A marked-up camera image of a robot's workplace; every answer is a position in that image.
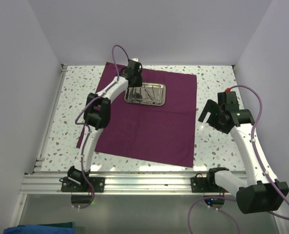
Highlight green cloth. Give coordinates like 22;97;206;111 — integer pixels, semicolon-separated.
40;222;74;228

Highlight steel hemostat clamp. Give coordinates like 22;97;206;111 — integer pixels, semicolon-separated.
152;85;160;104

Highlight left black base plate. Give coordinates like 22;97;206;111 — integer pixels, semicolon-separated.
59;177;105;193

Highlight steel scissors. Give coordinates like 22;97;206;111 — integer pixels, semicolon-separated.
144;85;155;104

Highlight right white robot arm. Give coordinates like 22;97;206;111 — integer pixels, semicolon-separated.
198;91;289;214

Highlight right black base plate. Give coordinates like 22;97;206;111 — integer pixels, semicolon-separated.
190;173;227;193

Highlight steel instrument tray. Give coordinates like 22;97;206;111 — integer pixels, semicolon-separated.
124;82;166;106

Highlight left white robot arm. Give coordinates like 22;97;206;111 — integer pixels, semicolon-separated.
67;59;143;192

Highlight blue cloth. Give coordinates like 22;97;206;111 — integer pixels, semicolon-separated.
3;225;75;234

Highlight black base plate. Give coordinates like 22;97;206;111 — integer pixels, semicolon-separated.
59;177;105;193
190;173;227;193

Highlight purple cloth wrap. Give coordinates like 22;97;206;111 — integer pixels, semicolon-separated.
76;62;198;168

